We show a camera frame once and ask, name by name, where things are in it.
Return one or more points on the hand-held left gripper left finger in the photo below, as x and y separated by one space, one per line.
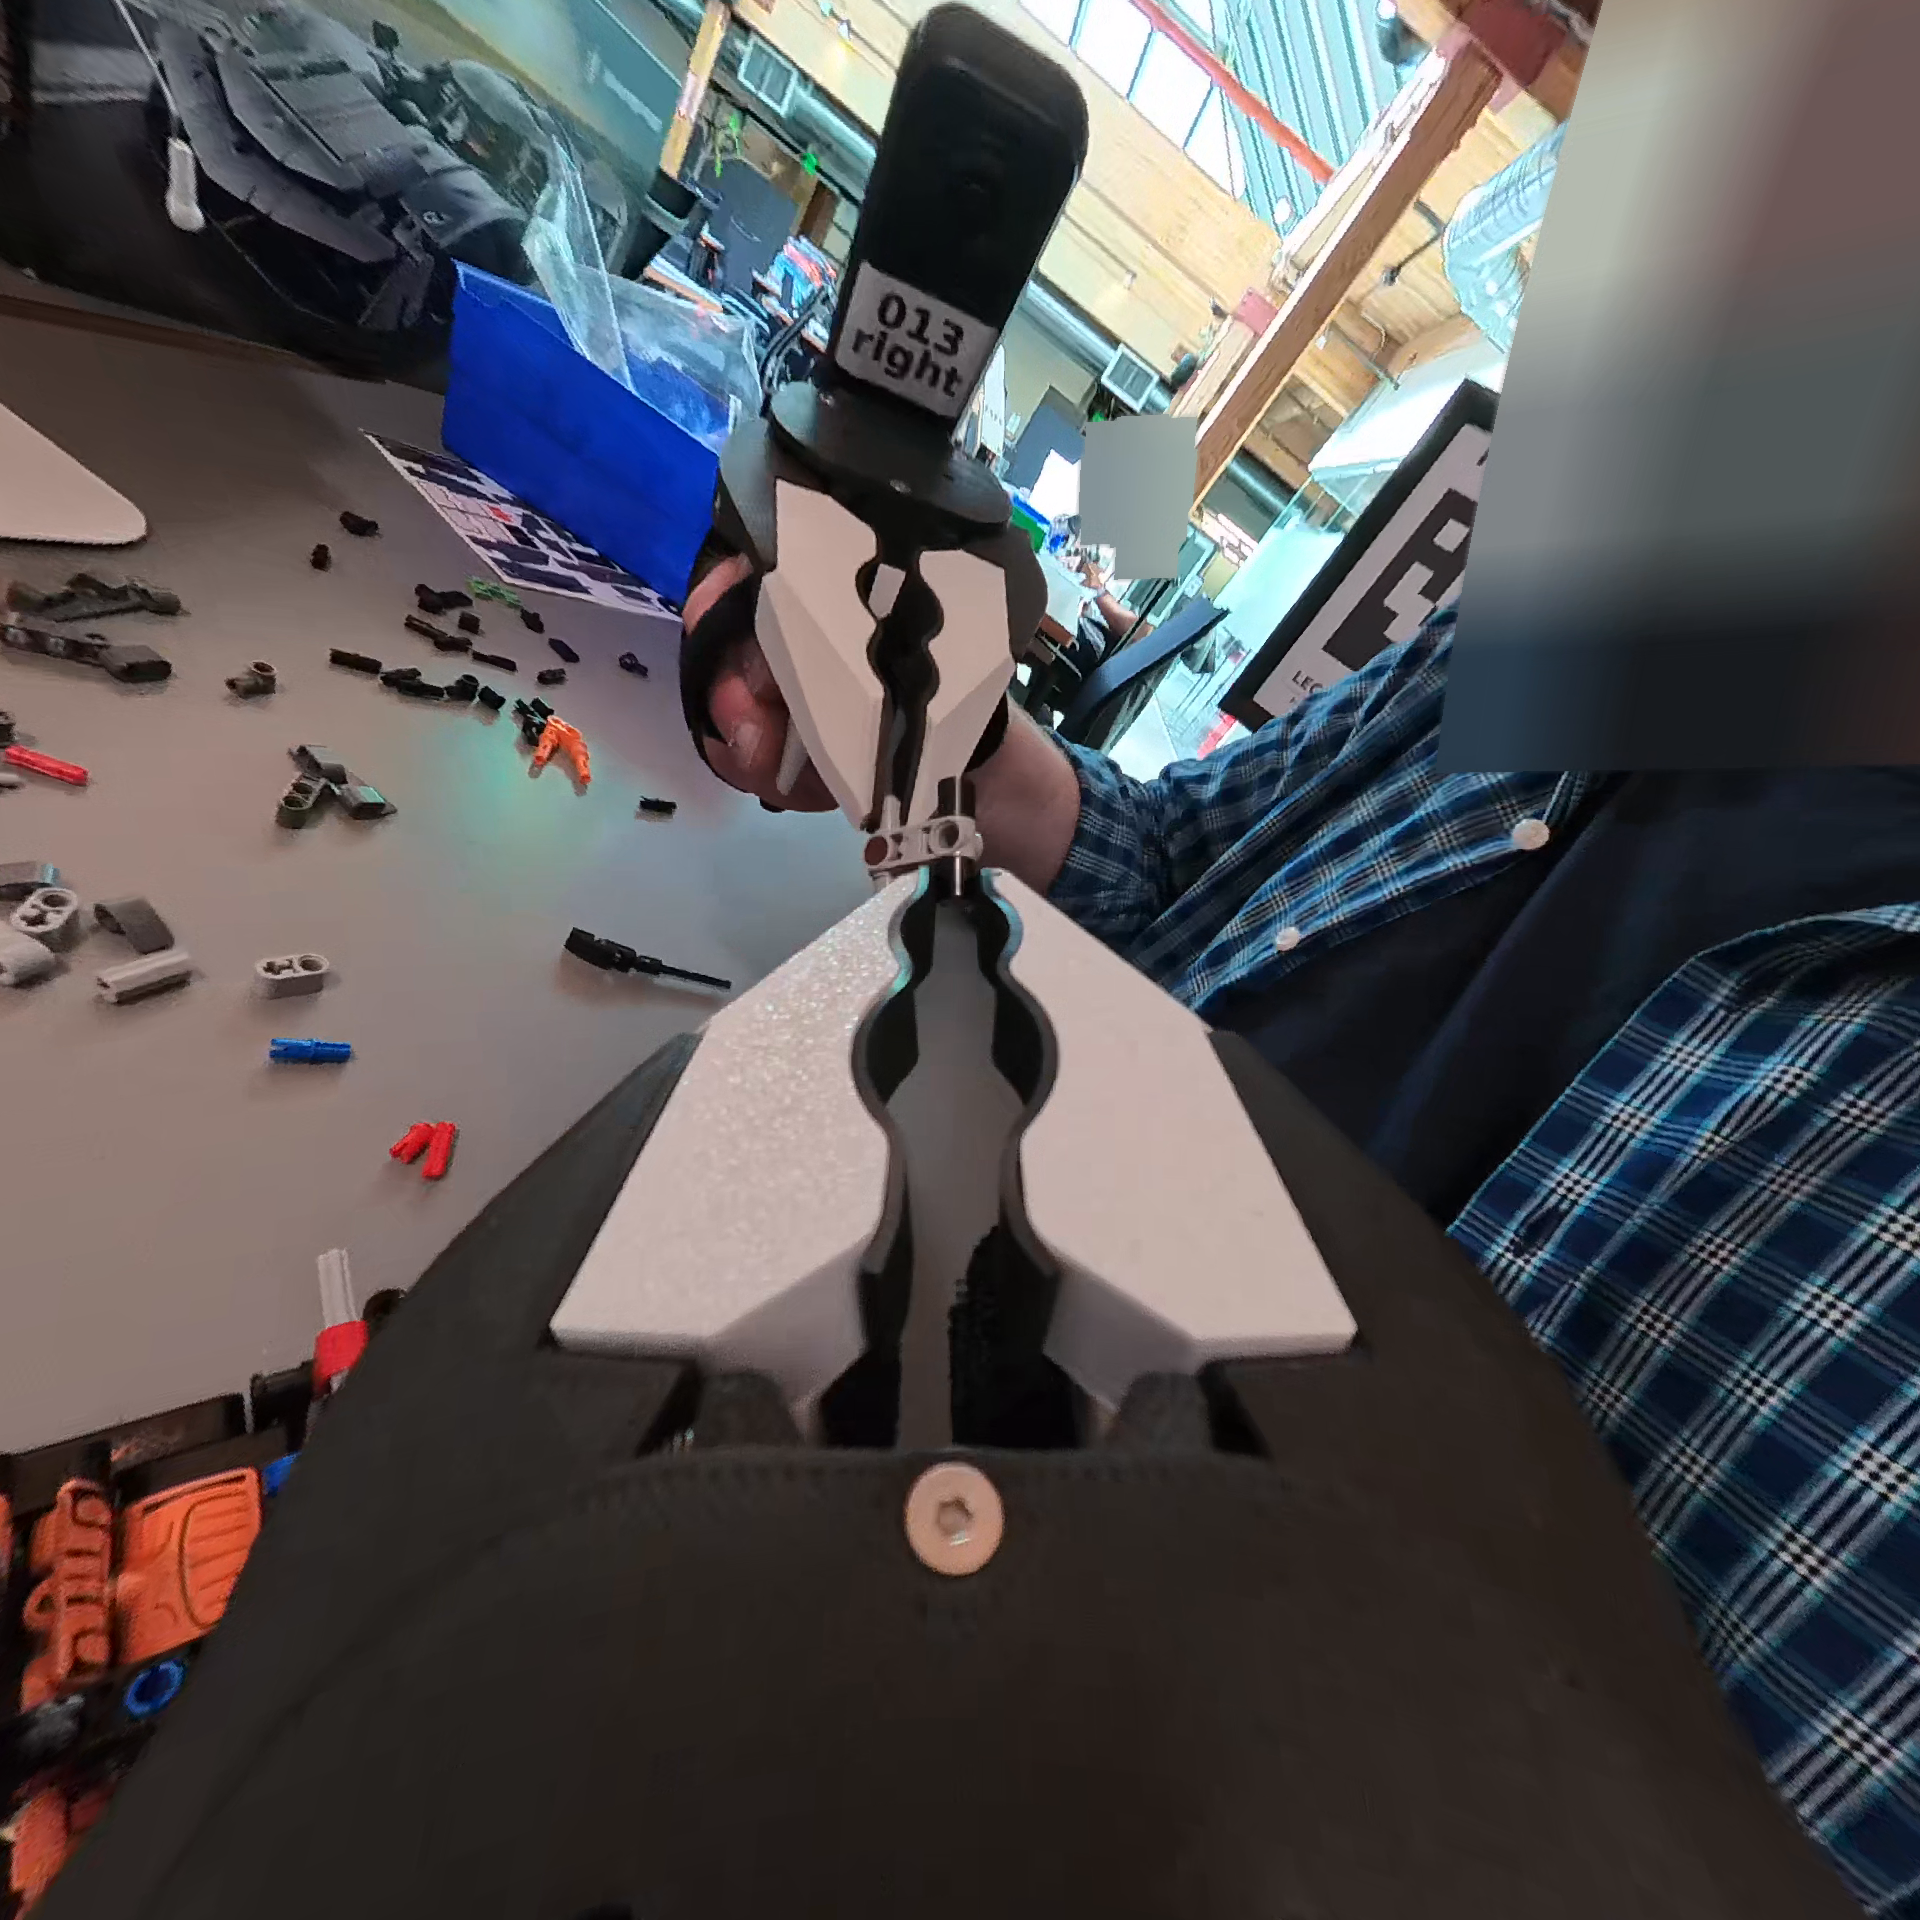
740 1157

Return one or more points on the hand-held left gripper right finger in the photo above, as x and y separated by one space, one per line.
1167 1157

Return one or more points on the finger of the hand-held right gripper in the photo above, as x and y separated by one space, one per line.
974 644
816 626

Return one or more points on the light grey connector assembly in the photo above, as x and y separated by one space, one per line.
921 842

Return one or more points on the orange and black lego model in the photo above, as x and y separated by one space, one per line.
165 1544

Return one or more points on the person's right forearm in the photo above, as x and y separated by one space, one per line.
1277 842

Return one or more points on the black lego axle connector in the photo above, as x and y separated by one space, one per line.
616 955

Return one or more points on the orange lego piece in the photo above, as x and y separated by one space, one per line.
563 747

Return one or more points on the red lego pin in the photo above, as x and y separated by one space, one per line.
407 1143
438 1157

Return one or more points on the green lego piece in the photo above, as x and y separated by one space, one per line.
498 586

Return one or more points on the blue lego pin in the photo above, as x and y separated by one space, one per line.
309 1054

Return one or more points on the light grey short lego beam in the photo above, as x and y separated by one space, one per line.
146 982

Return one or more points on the dark curved lego piece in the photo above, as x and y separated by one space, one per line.
134 918

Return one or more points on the black construction set box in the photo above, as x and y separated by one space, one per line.
305 132

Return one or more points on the long black lego beam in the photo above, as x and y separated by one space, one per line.
74 648
101 598

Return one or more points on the small grey lego piece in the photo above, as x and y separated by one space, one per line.
17 962

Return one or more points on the dark grey lego strip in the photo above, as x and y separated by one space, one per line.
25 875

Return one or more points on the red lego axle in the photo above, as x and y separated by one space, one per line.
48 766

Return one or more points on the person's right hand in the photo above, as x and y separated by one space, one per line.
754 740

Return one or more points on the blue plastic bin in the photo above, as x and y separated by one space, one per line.
579 433

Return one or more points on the printed instruction sheet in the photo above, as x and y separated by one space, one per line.
526 528

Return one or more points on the clear plastic bag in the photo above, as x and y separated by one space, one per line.
616 268

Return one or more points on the black framed marker board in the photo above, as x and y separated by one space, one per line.
1350 603

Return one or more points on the scatter of small black pieces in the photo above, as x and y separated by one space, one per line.
435 644

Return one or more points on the grey two-hole connector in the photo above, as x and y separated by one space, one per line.
293 974

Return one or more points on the dark grey angled connector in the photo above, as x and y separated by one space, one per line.
305 798
365 798

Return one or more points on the small dark grey connector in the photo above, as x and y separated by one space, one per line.
248 681

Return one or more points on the person's torso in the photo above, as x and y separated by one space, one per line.
1727 1352

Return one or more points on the light grey round connector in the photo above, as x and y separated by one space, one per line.
48 915

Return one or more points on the white monitor stand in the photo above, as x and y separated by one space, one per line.
61 499

